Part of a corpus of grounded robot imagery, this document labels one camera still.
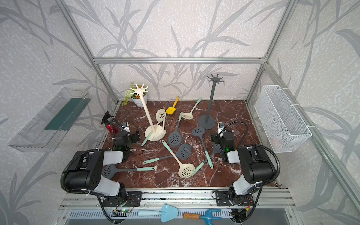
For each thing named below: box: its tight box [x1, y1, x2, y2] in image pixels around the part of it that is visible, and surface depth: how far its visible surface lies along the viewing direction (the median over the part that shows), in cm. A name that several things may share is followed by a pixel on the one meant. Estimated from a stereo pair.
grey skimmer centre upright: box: [167, 120, 183, 148], surface depth 96 cm
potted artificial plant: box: [121, 81, 148, 108], surface depth 110 cm
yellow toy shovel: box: [165, 96, 180, 115], surface depth 117 cm
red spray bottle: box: [100, 111, 119, 135], surface depth 93 cm
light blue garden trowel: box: [137, 204, 179, 223], surface depth 71 cm
